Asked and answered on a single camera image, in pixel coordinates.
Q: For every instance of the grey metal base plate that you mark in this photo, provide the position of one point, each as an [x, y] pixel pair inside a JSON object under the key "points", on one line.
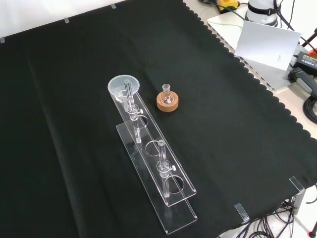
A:
{"points": [[275, 77]]}

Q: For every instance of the grey metal bench bracket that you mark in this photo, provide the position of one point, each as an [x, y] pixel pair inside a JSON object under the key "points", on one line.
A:
{"points": [[300, 203]]}

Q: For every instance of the translucent plastic funnel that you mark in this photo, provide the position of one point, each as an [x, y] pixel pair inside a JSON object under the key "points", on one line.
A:
{"points": [[116, 85]]}

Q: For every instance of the clear cloth clamp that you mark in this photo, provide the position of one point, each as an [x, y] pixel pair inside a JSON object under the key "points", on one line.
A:
{"points": [[297, 184], [242, 212]]}

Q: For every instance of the clear acrylic funnel stand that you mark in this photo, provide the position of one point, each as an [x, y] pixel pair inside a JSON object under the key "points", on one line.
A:
{"points": [[174, 219]]}

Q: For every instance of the black power adapter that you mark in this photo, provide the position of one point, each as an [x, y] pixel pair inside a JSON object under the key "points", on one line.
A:
{"points": [[307, 61]]}

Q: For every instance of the small round-bottom glass flask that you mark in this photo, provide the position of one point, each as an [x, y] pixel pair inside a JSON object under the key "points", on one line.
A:
{"points": [[166, 97]]}

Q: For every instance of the black tripod leg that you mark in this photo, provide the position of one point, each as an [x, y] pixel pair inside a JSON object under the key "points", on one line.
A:
{"points": [[309, 41]]}

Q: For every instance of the yellow stop button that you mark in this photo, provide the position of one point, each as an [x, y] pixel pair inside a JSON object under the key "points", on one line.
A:
{"points": [[228, 3]]}

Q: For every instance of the black bench cloth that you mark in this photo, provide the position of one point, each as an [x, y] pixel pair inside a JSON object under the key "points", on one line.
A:
{"points": [[223, 124]]}

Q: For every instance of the pale white board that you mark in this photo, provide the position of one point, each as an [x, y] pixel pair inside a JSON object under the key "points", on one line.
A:
{"points": [[267, 42]]}

